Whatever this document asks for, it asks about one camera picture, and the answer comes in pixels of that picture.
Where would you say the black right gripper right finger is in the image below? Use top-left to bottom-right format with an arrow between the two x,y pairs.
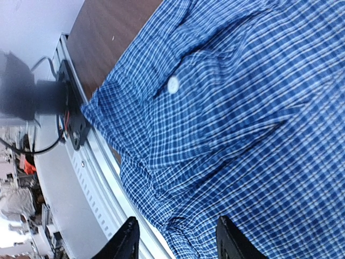
216,216 -> 266,259

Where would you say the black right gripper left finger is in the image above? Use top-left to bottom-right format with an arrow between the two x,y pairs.
92,216 -> 140,259

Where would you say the blue checked long sleeve shirt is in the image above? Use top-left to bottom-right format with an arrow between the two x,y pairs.
82,1 -> 344,258

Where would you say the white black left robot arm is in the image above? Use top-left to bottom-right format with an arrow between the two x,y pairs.
1,51 -> 67,121

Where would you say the aluminium front rail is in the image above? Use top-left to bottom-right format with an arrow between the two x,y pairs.
51,33 -> 176,259

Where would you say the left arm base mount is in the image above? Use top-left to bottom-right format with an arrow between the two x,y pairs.
58,59 -> 91,151

